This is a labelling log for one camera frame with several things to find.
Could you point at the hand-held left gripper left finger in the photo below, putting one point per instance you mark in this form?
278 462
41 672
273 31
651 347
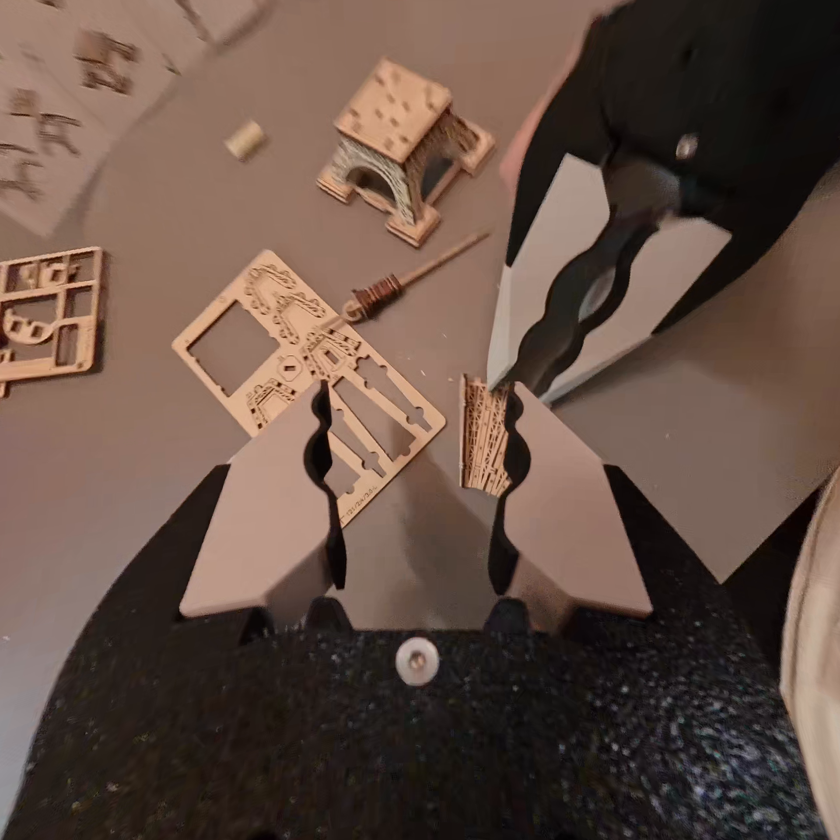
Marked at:
262 525

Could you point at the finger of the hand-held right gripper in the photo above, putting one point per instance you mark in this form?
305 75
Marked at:
558 229
676 275

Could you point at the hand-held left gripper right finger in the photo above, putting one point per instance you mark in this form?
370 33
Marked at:
571 525

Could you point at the wooden lattice tower panel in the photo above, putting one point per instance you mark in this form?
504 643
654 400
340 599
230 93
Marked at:
485 433

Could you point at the grey desk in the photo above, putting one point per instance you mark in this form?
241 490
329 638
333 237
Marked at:
98 492

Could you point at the wooden laser-cut parts sheet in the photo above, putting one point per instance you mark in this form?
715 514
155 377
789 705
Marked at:
289 371

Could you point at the wooden tower spire piece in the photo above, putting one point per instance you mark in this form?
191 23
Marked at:
377 295

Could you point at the wooden tower base model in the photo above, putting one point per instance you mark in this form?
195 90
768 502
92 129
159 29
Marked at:
394 111

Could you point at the small cream wax piece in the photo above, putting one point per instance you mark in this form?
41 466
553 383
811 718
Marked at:
245 139

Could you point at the paper instruction sheet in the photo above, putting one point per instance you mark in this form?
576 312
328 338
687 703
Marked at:
65 151

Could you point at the wooden puzzle frame sheet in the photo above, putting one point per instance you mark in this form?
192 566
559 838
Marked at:
85 315

